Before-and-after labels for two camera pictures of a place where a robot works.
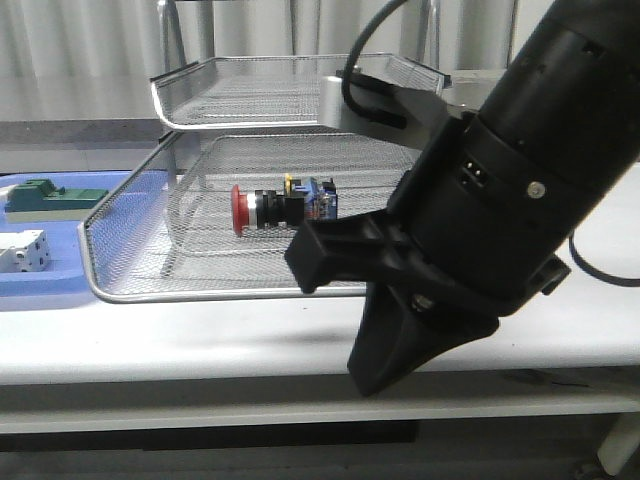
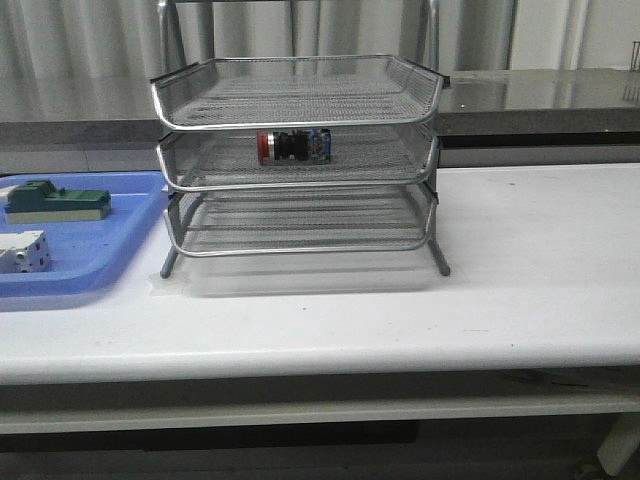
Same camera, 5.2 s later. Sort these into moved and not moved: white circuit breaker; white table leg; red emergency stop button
Moved: red emergency stop button
Not moved: white table leg; white circuit breaker
